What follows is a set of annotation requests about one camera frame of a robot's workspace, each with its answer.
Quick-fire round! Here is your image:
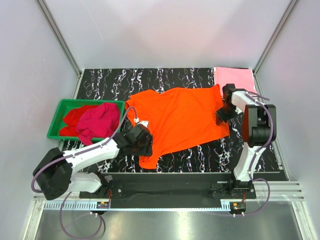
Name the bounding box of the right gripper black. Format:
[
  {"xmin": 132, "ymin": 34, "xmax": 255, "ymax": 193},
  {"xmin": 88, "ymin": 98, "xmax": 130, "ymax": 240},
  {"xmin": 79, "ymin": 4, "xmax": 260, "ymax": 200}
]
[{"xmin": 215, "ymin": 103, "xmax": 239, "ymax": 126}]

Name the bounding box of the orange t shirt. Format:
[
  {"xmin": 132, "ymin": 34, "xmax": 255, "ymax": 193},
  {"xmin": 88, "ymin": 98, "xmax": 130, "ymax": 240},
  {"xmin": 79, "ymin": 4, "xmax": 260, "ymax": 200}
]
[{"xmin": 125, "ymin": 85, "xmax": 230, "ymax": 170}]

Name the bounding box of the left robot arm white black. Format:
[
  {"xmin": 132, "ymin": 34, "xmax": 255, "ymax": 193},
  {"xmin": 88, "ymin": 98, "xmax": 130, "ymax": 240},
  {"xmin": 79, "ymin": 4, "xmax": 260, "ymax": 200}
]
[{"xmin": 31, "ymin": 122, "xmax": 153, "ymax": 201}]

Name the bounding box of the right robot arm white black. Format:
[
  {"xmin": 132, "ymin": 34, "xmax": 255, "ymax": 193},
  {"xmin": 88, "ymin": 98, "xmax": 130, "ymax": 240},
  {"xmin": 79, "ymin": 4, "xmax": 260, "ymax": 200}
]
[{"xmin": 211, "ymin": 83, "xmax": 277, "ymax": 199}]

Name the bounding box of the pink folded t shirt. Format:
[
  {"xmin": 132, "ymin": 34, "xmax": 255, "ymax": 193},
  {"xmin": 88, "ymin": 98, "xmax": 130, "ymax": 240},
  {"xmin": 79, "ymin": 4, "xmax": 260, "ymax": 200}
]
[{"xmin": 213, "ymin": 67, "xmax": 257, "ymax": 96}]

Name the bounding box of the magenta t shirt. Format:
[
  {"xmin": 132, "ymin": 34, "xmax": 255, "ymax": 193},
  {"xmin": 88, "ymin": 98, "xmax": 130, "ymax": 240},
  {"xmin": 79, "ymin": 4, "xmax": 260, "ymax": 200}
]
[{"xmin": 76, "ymin": 102, "xmax": 121, "ymax": 146}]

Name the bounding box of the black marble pattern mat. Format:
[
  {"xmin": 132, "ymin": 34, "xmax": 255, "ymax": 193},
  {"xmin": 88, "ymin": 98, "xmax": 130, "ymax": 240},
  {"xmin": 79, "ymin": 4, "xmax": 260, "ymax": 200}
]
[{"xmin": 73, "ymin": 67, "xmax": 290, "ymax": 181}]

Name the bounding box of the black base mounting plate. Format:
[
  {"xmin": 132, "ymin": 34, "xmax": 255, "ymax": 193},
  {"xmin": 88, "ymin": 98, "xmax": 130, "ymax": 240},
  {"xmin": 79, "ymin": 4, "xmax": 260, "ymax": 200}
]
[{"xmin": 80, "ymin": 173, "xmax": 257, "ymax": 210}]

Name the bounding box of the red t shirt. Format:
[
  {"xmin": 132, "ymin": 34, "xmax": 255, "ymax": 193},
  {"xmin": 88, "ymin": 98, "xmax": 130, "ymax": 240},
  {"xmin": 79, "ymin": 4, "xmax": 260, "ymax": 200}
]
[{"xmin": 59, "ymin": 105, "xmax": 98, "ymax": 137}]

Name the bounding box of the green plastic bin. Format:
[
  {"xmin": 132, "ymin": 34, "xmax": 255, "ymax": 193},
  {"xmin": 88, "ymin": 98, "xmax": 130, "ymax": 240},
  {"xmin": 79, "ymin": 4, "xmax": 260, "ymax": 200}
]
[{"xmin": 47, "ymin": 99, "xmax": 125, "ymax": 141}]

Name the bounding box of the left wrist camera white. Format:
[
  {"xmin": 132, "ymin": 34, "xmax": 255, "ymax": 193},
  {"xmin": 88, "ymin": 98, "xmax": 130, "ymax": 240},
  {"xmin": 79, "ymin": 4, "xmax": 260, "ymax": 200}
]
[{"xmin": 133, "ymin": 117, "xmax": 149, "ymax": 128}]

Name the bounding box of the aluminium frame rail front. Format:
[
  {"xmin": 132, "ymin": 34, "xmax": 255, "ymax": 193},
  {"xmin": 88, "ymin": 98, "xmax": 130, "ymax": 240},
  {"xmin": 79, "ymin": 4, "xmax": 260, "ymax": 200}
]
[{"xmin": 33, "ymin": 181, "xmax": 304, "ymax": 212}]

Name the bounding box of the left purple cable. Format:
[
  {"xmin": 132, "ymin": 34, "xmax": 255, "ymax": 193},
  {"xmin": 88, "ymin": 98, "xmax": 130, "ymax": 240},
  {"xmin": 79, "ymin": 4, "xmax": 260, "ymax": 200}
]
[{"xmin": 30, "ymin": 106, "xmax": 140, "ymax": 240}]

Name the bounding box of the right aluminium corner post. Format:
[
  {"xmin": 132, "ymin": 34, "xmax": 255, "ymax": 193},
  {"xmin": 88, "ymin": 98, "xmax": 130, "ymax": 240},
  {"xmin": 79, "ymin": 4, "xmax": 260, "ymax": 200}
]
[{"xmin": 252, "ymin": 0, "xmax": 301, "ymax": 76}]

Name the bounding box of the aluminium corner post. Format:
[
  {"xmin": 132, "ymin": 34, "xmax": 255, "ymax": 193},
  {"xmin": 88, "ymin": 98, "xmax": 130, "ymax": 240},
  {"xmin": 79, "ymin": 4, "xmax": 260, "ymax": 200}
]
[
  {"xmin": 37, "ymin": 0, "xmax": 84, "ymax": 78},
  {"xmin": 252, "ymin": 0, "xmax": 301, "ymax": 76}
]

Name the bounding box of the left aluminium corner post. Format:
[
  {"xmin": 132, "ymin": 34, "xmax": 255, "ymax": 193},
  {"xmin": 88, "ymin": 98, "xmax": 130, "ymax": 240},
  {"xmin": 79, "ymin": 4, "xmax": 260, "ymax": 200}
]
[{"xmin": 37, "ymin": 0, "xmax": 84, "ymax": 78}]

